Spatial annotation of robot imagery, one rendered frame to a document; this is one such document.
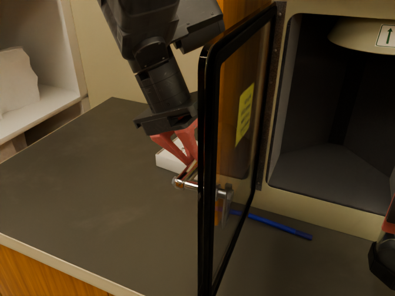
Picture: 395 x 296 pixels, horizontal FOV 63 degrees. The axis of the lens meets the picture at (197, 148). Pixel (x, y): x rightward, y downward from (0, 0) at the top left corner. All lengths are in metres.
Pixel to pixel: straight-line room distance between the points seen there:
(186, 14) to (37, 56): 1.26
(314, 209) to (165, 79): 0.47
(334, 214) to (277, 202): 0.12
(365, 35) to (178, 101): 0.34
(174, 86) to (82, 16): 0.99
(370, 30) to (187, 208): 0.51
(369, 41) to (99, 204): 0.64
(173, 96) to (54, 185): 0.56
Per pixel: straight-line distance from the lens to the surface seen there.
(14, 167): 1.03
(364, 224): 0.76
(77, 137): 1.10
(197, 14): 0.40
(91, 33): 1.37
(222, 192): 0.40
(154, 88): 0.41
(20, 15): 1.60
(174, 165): 0.86
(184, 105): 0.40
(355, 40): 0.62
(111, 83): 1.39
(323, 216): 0.76
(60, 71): 1.54
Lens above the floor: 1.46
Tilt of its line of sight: 32 degrees down
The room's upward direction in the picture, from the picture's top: straight up
